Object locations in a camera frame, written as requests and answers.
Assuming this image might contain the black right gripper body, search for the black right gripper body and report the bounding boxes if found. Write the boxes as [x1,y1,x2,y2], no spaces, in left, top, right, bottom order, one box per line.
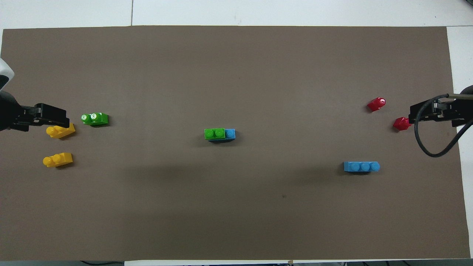
[447,85,473,128]

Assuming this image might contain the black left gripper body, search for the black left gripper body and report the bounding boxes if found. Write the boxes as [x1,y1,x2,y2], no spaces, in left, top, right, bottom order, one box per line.
[0,90,36,132]

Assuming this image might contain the plain green toy brick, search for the plain green toy brick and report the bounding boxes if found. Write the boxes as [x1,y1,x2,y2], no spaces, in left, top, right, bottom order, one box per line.
[204,127,226,140]

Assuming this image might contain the blue three-stud toy brick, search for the blue three-stud toy brick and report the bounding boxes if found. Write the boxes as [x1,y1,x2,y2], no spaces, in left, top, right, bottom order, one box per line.
[206,129,236,143]
[343,161,381,173]

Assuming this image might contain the yellow toy brick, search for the yellow toy brick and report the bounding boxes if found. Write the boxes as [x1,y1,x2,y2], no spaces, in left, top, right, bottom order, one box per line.
[46,122,76,139]
[42,152,73,168]

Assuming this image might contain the red toy brick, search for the red toy brick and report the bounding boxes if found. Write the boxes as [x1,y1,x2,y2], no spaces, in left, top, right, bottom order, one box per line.
[392,117,413,131]
[367,97,387,112]

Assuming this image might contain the green brick with white studs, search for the green brick with white studs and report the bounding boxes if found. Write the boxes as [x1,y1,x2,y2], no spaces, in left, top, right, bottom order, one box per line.
[81,112,109,127]

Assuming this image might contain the brown table mat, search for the brown table mat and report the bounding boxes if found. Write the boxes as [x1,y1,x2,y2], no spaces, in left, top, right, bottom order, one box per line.
[0,25,471,261]

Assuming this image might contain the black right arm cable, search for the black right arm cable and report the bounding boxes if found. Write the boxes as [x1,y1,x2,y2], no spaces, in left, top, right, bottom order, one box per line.
[414,93,473,158]

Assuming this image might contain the black cable at table edge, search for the black cable at table edge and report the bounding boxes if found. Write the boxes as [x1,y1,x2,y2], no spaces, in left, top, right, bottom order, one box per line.
[81,260,125,266]

